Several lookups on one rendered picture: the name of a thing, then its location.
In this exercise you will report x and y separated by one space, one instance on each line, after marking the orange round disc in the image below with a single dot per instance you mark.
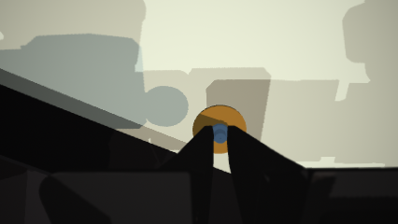
218 114

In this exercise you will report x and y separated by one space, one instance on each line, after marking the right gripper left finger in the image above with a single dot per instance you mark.
180 195

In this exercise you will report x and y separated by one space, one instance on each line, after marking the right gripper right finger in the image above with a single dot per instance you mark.
271 189

